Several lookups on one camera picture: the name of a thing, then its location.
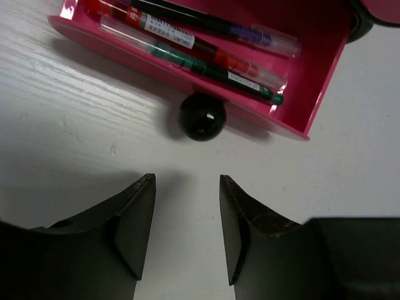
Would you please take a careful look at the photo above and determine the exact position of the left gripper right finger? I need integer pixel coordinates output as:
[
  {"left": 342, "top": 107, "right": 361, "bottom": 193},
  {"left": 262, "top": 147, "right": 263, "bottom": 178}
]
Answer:
[{"left": 219, "top": 175, "right": 303, "bottom": 286}]

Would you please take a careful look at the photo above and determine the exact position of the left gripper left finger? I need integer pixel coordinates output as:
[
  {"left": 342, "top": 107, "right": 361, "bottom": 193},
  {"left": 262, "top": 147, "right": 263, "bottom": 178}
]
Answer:
[{"left": 31, "top": 173, "right": 156, "bottom": 280}]

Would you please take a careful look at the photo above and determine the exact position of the green capped pen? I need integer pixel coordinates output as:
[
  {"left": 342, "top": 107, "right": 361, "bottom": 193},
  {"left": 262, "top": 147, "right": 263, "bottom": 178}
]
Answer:
[{"left": 98, "top": 16, "right": 284, "bottom": 106}]

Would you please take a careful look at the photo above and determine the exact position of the red pen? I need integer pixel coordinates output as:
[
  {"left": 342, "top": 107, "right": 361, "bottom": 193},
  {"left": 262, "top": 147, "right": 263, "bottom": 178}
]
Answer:
[{"left": 84, "top": 0, "right": 288, "bottom": 91}]

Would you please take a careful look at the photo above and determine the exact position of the blue pen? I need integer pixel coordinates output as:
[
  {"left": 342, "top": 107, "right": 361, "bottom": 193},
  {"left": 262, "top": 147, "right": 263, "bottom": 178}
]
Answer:
[{"left": 123, "top": 1, "right": 301, "bottom": 58}]

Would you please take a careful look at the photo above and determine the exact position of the pink bottom drawer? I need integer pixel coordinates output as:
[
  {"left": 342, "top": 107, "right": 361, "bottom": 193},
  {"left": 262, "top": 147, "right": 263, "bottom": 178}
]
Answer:
[{"left": 48, "top": 1, "right": 353, "bottom": 140}]

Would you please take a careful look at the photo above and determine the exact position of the black drawer cabinet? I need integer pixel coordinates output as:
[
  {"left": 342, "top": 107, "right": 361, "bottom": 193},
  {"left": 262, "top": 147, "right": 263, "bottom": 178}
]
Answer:
[{"left": 346, "top": 0, "right": 399, "bottom": 44}]

